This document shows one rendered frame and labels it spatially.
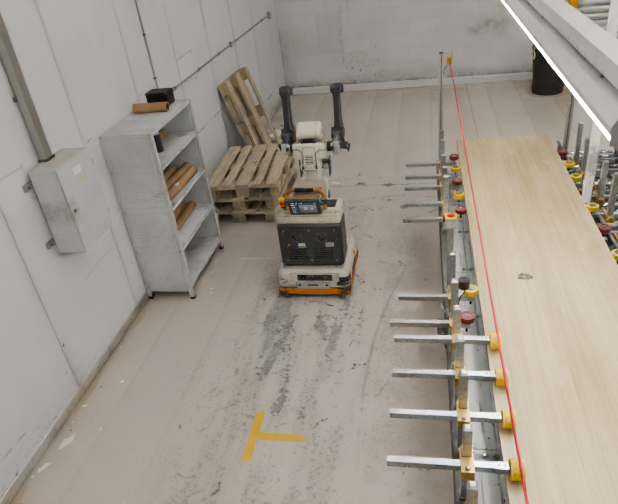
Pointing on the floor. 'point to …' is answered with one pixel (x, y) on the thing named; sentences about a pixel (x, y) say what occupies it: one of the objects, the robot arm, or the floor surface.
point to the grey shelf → (138, 185)
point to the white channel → (605, 43)
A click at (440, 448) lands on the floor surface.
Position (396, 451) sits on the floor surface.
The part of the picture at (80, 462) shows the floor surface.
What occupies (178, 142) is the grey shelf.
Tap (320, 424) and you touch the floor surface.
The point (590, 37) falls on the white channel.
